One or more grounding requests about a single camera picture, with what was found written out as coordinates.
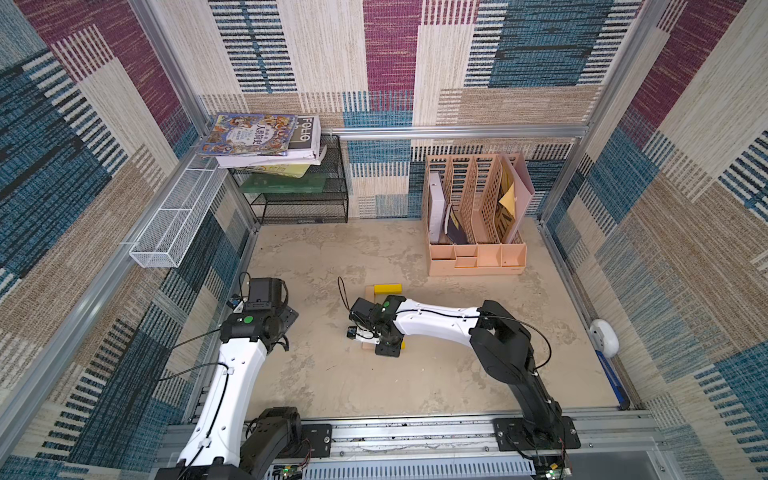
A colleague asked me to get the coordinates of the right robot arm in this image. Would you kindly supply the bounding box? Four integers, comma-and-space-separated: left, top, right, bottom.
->
347, 295, 581, 449

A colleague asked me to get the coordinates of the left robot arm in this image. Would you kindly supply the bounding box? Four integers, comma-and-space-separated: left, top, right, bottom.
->
155, 277, 301, 479

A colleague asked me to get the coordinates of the dark notebook in organizer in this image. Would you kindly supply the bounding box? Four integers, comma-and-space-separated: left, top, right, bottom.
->
444, 204, 469, 245

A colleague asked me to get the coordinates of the green folder on shelf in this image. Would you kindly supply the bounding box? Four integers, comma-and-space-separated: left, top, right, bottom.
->
240, 173, 326, 194

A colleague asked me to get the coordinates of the white binder in organizer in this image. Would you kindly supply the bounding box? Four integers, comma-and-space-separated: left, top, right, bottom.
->
428, 172, 446, 244

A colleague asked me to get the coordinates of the pink desk organizer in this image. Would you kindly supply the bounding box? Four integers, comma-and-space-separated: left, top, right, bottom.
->
422, 153, 535, 277

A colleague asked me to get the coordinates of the black and white Folio book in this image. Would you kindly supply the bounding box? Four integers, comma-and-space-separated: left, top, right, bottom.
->
211, 115, 325, 168

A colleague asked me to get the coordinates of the yellow paper in organizer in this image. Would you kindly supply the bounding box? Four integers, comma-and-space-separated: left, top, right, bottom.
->
498, 183, 516, 221

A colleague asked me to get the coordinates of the colourful picture book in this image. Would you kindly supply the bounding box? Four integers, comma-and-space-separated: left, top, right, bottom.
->
199, 113, 298, 156

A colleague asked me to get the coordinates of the white round device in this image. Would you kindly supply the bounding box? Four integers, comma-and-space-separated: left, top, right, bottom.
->
589, 319, 620, 359

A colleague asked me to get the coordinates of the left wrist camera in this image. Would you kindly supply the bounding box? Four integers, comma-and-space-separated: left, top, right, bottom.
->
227, 296, 245, 313

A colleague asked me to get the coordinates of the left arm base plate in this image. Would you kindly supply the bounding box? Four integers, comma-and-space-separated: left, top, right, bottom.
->
240, 420, 332, 462

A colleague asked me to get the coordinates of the black wire shelf rack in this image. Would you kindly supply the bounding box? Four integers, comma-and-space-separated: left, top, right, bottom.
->
230, 135, 350, 226

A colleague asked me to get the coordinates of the white mesh wall basket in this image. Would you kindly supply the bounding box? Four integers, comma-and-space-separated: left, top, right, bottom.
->
129, 155, 227, 268

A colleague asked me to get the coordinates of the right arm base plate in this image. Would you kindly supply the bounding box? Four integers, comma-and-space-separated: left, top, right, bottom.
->
492, 416, 582, 451

